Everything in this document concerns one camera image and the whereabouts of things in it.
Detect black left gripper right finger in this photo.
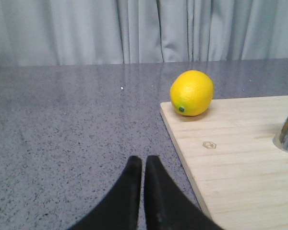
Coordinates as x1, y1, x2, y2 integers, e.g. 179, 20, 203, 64
144, 156, 221, 230

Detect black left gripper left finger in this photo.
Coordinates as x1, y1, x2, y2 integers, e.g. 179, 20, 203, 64
70, 156, 142, 230

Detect light wooden cutting board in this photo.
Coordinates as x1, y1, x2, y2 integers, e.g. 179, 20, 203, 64
160, 96, 288, 230

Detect yellow lemon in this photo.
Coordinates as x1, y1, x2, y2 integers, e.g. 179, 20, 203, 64
169, 70, 214, 116

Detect grey pleated curtain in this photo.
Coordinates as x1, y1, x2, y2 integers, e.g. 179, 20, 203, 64
0, 0, 288, 67

